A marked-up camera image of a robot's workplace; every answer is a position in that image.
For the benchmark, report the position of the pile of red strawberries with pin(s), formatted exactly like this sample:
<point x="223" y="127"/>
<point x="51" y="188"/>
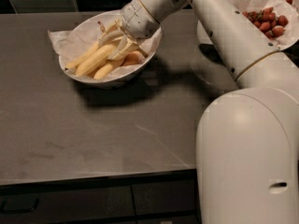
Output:
<point x="268" y="22"/>

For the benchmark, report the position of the lower small yellow banana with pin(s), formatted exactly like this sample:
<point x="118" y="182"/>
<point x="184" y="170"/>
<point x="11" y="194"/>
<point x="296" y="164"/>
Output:
<point x="109" y="66"/>

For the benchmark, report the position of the white paper bowl liner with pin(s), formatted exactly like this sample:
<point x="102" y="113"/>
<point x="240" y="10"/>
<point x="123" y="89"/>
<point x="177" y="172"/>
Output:
<point x="71" y="42"/>

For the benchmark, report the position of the white strawberry bowl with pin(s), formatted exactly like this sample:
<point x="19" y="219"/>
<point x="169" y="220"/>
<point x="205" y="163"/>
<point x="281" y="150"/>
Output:
<point x="231" y="30"/>

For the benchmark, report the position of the dark drawer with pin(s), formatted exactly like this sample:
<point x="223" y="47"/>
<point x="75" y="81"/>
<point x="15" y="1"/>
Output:
<point x="74" y="205"/>
<point x="164" y="197"/>

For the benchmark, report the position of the large front yellow banana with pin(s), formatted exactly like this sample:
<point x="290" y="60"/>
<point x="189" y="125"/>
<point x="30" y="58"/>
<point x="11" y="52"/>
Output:
<point x="96" y="59"/>

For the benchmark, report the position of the right dark drawer front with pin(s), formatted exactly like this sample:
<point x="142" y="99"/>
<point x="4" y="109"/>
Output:
<point x="164" y="197"/>

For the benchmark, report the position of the orange fruit in bowl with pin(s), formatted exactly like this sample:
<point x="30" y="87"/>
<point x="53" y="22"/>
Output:
<point x="134" y="58"/>

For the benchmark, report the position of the back yellow banana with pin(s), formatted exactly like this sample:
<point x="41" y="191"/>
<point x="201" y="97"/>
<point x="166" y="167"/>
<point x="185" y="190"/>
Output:
<point x="91" y="50"/>

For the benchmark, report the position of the white banana bowl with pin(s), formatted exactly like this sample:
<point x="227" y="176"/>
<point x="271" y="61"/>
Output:
<point x="124" y="76"/>

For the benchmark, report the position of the white paper strawberry liner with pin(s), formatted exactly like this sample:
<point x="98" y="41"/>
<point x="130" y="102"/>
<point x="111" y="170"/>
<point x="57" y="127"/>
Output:
<point x="204" y="8"/>

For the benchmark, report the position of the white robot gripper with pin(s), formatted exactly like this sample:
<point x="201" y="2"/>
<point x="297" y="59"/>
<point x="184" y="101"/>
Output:
<point x="137" y="20"/>

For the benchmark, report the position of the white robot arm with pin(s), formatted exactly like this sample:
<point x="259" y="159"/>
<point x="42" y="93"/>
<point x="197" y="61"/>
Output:
<point x="247" y="142"/>

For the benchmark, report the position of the left black drawer handle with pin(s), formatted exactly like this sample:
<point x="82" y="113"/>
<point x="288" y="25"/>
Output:
<point x="18" y="206"/>

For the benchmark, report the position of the left dark drawer front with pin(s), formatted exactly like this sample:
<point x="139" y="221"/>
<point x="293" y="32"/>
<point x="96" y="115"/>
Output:
<point x="74" y="205"/>

